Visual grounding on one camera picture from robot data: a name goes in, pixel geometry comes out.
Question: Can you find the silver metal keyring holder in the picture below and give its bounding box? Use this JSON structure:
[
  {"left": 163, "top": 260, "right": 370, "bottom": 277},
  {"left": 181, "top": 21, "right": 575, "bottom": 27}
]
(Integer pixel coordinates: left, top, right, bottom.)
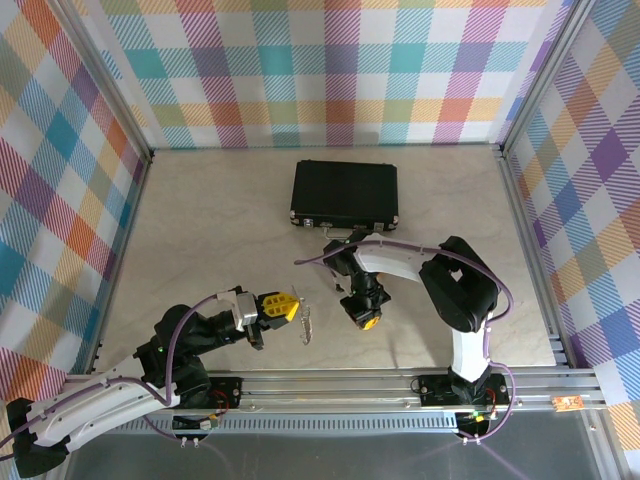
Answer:
[{"left": 291, "top": 283, "right": 317, "bottom": 347}]

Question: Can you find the black hard case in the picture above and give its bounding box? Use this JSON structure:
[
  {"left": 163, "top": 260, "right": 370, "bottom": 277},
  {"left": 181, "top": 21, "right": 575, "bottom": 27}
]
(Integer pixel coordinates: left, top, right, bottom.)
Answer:
[{"left": 289, "top": 159, "right": 401, "bottom": 239}]

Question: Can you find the grey metal plate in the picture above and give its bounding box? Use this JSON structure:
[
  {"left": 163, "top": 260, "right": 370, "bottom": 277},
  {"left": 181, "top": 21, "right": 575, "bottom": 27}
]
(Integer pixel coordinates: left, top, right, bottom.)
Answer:
[{"left": 64, "top": 429, "right": 606, "bottom": 480}]

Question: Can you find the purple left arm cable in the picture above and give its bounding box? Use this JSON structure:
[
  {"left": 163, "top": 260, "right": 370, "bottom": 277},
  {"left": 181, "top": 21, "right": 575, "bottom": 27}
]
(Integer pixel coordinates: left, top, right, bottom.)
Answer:
[{"left": 0, "top": 293, "right": 236, "bottom": 444}]

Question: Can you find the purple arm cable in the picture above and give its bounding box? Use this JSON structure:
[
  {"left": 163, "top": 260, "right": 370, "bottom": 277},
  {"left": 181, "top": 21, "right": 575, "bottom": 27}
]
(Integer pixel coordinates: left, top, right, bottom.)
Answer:
[
  {"left": 0, "top": 293, "right": 236, "bottom": 444},
  {"left": 293, "top": 240, "right": 516, "bottom": 446}
]

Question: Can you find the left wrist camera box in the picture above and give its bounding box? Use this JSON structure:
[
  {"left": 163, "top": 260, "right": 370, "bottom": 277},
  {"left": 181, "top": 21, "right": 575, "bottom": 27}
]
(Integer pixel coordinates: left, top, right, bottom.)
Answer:
[{"left": 217, "top": 286, "right": 259, "bottom": 332}]

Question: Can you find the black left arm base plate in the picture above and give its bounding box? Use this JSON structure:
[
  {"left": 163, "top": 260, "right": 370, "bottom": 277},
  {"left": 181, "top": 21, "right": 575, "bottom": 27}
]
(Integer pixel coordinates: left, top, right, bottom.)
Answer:
[{"left": 199, "top": 375, "right": 244, "bottom": 410}]

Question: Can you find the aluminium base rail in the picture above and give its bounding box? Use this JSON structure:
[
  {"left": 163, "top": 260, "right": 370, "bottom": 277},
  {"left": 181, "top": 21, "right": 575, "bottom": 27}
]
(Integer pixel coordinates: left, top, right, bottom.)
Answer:
[{"left": 54, "top": 369, "right": 609, "bottom": 416}]

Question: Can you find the small wired power connector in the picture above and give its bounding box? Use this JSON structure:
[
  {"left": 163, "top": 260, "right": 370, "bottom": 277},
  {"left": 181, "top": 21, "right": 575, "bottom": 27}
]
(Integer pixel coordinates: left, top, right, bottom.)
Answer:
[
  {"left": 457, "top": 408, "right": 499, "bottom": 426},
  {"left": 172, "top": 412, "right": 221, "bottom": 434}
]

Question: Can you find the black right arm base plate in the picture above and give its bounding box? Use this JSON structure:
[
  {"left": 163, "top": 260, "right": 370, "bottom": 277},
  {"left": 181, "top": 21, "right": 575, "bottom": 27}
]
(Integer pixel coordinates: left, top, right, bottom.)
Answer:
[{"left": 417, "top": 373, "right": 511, "bottom": 407}]

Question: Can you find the aluminium table side rail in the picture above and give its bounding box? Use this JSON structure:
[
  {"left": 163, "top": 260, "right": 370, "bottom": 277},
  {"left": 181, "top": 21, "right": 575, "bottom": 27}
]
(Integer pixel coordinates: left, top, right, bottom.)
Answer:
[
  {"left": 84, "top": 152, "right": 156, "bottom": 376},
  {"left": 494, "top": 144, "right": 596, "bottom": 371}
]

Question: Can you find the perforated metal cable tray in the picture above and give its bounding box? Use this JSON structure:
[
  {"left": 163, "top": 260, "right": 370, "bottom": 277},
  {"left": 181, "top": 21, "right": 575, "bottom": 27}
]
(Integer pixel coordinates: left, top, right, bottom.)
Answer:
[{"left": 114, "top": 414, "right": 461, "bottom": 434}]

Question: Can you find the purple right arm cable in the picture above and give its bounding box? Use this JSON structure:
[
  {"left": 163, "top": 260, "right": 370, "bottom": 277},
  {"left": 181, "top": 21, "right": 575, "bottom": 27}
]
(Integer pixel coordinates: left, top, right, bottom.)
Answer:
[{"left": 293, "top": 240, "right": 516, "bottom": 446}]

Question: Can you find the aluminium corner post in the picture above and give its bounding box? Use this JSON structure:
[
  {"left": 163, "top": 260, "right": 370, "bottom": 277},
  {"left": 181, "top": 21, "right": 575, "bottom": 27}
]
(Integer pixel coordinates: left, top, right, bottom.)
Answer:
[
  {"left": 47, "top": 0, "right": 156, "bottom": 164},
  {"left": 497, "top": 0, "right": 599, "bottom": 159}
]

